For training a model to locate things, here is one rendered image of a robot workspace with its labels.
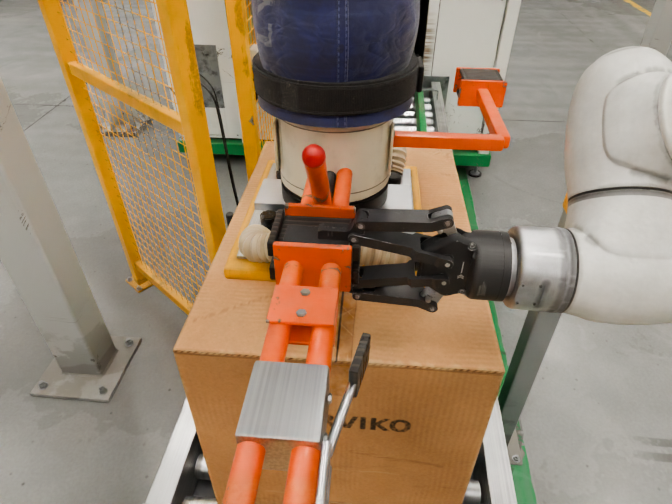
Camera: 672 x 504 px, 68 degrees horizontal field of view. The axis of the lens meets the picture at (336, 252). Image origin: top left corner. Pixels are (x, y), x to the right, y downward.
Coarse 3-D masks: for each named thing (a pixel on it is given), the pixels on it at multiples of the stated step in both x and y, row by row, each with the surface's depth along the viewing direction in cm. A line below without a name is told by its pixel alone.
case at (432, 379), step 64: (448, 192) 90; (192, 320) 64; (256, 320) 64; (384, 320) 64; (448, 320) 64; (192, 384) 64; (384, 384) 61; (448, 384) 60; (384, 448) 69; (448, 448) 68
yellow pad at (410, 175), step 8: (408, 168) 93; (416, 168) 94; (392, 176) 85; (400, 176) 85; (408, 176) 90; (416, 176) 91; (400, 184) 88; (408, 184) 88; (416, 184) 89; (416, 192) 86; (416, 200) 84; (416, 208) 82; (408, 232) 76; (416, 232) 77
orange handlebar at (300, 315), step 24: (480, 96) 91; (408, 144) 77; (432, 144) 77; (456, 144) 77; (480, 144) 76; (504, 144) 77; (336, 192) 63; (288, 264) 51; (336, 264) 51; (288, 288) 47; (312, 288) 48; (336, 288) 48; (288, 312) 45; (312, 312) 45; (336, 312) 47; (288, 336) 44; (312, 336) 44; (264, 360) 41; (312, 360) 41; (240, 456) 34; (264, 456) 35; (312, 456) 34; (240, 480) 33; (288, 480) 33; (312, 480) 33
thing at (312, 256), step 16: (288, 208) 57; (304, 208) 57; (320, 208) 56; (336, 208) 56; (352, 208) 56; (288, 224) 56; (304, 224) 56; (272, 240) 52; (288, 256) 51; (304, 256) 51; (320, 256) 51; (336, 256) 51; (352, 256) 52; (272, 272) 54; (304, 272) 52; (320, 272) 52; (352, 272) 53
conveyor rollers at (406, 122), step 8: (408, 112) 247; (400, 120) 240; (408, 120) 239; (416, 120) 239; (432, 120) 239; (400, 128) 233; (408, 128) 233; (416, 128) 232; (432, 128) 232; (200, 456) 105; (200, 464) 104; (200, 472) 103; (472, 480) 101; (472, 488) 100; (192, 496) 99; (464, 496) 99; (472, 496) 99; (480, 496) 99
